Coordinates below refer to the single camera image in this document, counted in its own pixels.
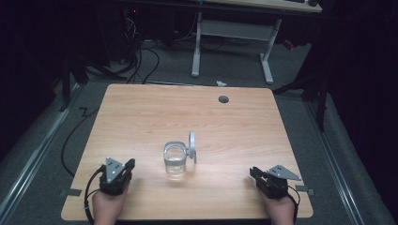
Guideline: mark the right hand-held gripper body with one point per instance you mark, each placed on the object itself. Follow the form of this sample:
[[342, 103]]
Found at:
[[277, 182]]

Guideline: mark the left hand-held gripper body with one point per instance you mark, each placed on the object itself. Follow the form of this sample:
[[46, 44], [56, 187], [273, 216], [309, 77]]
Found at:
[[112, 175]]

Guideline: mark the clear glass jar with hinged lid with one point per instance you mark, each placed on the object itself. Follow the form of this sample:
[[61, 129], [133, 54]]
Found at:
[[175, 159]]

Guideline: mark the person's right hand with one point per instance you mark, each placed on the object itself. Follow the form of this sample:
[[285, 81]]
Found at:
[[280, 211]]

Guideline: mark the grey tape strip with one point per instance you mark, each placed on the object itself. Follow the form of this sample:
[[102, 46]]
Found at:
[[304, 189], [71, 192]]

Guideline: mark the white paper scrap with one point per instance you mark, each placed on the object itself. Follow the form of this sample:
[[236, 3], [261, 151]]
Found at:
[[221, 83]]

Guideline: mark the black stand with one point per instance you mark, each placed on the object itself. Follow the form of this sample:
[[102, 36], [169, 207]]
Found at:
[[316, 90], [70, 78]]

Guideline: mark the white-framed wooden desk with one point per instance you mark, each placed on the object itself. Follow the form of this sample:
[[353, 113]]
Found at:
[[237, 31]]

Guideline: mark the aluminium floor rail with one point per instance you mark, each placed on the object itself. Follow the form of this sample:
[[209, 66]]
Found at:
[[34, 156], [336, 168]]

